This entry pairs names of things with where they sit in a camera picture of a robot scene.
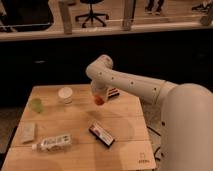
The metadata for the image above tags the black office chair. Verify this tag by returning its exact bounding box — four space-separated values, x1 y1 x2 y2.
75 0 109 28

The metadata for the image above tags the striped chocolate bar pack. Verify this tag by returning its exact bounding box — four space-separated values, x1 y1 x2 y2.
107 88 119 99

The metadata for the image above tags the green plastic cup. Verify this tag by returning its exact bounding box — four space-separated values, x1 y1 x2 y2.
29 98 43 113

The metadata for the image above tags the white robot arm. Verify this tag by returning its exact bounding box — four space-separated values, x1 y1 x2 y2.
86 55 213 171

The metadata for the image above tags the grey sponge block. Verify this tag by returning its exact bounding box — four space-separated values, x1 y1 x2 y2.
20 123 36 143

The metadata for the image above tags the wooden table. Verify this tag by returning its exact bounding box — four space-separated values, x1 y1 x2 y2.
2 84 156 171

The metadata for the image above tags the clear plastic bottle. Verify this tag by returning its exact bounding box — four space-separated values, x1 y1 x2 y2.
32 134 72 151

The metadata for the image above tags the black power cable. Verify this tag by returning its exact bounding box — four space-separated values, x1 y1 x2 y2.
146 125 163 162

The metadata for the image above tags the black red snack box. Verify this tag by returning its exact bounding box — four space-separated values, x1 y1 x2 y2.
89 123 115 148

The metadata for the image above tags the red orange apple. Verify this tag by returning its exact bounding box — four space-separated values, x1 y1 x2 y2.
94 95 104 105

